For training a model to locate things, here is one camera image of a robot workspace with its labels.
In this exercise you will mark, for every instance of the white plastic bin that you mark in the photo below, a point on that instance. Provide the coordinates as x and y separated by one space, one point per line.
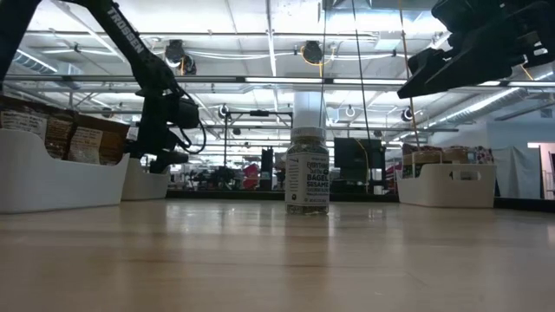
145 186
433 190
52 186

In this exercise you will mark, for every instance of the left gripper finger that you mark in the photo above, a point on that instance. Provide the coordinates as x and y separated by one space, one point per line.
171 158
138 151

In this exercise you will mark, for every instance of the white lid seasoning jar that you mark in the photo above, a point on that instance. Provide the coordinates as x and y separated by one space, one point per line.
307 182

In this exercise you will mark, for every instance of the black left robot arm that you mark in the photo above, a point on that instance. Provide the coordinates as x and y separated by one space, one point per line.
130 43

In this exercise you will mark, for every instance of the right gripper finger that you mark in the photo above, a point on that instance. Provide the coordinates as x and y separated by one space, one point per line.
425 60
468 65

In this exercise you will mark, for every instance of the black metal stand frame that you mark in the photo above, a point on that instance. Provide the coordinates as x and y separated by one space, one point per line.
260 113

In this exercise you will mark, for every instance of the white hanging sheet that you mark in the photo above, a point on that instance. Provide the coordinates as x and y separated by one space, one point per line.
518 173

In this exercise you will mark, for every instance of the ceiling light strip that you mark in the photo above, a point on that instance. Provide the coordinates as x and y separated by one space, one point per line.
325 81

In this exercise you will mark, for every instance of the floral patterned cloth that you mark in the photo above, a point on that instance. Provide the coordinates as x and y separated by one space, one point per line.
483 154

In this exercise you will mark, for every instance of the white round pillar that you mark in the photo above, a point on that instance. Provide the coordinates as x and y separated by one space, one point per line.
308 110

